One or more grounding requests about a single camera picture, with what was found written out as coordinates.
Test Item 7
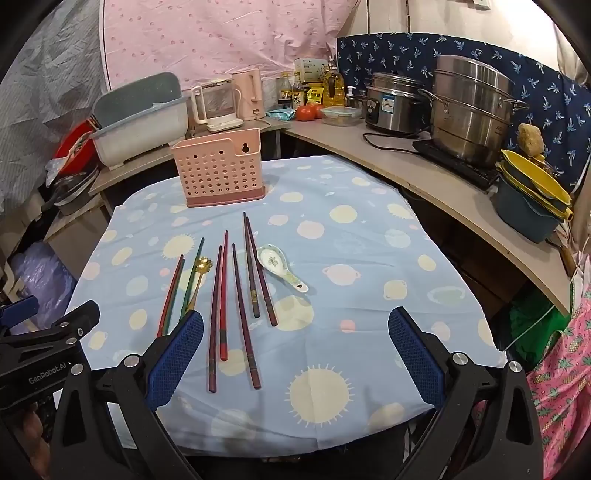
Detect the dark wok pan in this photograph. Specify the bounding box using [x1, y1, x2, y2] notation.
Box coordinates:
[41, 166, 100, 216]

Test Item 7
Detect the black power cable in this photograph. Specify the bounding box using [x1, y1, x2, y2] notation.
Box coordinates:
[362, 132, 431, 154]

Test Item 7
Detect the green chopstick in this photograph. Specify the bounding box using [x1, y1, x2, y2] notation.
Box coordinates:
[179, 237, 205, 326]
[161, 258, 186, 337]

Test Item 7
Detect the yellow cooking oil bottle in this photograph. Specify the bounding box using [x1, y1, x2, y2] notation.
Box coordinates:
[323, 65, 347, 108]

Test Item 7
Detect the grey striped curtain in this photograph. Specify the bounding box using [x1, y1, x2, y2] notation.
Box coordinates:
[0, 0, 112, 195]

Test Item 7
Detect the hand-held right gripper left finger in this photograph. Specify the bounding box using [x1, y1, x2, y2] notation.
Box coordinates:
[50, 310, 205, 480]

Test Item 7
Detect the glass kettle with white base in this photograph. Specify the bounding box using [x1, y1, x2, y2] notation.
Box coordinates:
[190, 80, 244, 134]

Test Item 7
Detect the white and green carton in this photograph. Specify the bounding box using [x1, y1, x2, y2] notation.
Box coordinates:
[294, 58, 327, 84]

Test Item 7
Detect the blue planet print tablecloth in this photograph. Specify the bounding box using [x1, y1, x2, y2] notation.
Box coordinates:
[65, 154, 506, 457]

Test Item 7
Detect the black induction cooker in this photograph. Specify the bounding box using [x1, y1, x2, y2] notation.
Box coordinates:
[412, 138, 504, 191]

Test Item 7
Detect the gold flower spoon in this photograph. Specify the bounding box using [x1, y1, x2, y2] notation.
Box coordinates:
[182, 258, 214, 324]

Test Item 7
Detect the purple plastic bag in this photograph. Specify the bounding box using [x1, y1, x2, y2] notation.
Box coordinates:
[9, 242, 77, 320]

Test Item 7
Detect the grey-blue dish drainer box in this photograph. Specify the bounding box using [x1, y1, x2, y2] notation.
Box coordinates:
[90, 72, 190, 168]

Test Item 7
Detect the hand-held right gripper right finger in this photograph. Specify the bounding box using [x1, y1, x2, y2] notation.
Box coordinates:
[388, 307, 541, 480]

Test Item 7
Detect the tan loofah sponge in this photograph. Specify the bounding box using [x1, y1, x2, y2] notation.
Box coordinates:
[517, 123, 546, 161]

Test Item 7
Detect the pink pineapple print cloth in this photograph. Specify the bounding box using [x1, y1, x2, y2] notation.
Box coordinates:
[525, 286, 591, 480]

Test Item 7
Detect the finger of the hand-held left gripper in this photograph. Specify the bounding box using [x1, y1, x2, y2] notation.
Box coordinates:
[0, 295, 40, 328]
[0, 300, 101, 366]

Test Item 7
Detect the dark brown chopstick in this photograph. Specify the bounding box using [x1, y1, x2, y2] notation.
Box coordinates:
[231, 243, 262, 390]
[242, 211, 262, 319]

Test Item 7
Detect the green bag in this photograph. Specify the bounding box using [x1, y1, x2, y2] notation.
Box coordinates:
[505, 294, 574, 366]

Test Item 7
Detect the navy leaf print cloth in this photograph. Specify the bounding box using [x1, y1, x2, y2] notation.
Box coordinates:
[336, 32, 591, 195]

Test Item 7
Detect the stack of yellow bowls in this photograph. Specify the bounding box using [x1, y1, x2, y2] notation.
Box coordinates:
[496, 149, 574, 221]

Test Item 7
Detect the stacked steel steamer pot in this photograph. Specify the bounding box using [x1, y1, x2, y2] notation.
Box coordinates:
[418, 55, 530, 168]

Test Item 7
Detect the clear food container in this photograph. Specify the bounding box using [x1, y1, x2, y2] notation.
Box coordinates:
[321, 106, 362, 127]

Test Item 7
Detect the steel rice cooker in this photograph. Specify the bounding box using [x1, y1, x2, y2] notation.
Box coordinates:
[365, 72, 433, 136]

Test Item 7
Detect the red plastic bowl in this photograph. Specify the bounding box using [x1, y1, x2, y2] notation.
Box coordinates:
[54, 117, 100, 163]

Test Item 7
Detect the curved wooden counter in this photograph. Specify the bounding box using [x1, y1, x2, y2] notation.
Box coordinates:
[283, 117, 574, 317]

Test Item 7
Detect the pink electric kettle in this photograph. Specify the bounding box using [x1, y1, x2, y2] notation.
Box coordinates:
[231, 69, 267, 121]

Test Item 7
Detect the pink dotted curtain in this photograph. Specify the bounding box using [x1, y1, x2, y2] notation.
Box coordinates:
[99, 0, 370, 95]

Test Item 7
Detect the pink perforated utensil holder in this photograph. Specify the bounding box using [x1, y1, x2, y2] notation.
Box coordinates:
[171, 128, 267, 208]

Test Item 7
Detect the white floral ceramic spoon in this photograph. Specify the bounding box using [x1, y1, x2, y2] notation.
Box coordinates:
[257, 244, 309, 294]

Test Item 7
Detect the person's left hand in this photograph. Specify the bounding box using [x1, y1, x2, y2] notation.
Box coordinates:
[0, 401, 51, 480]

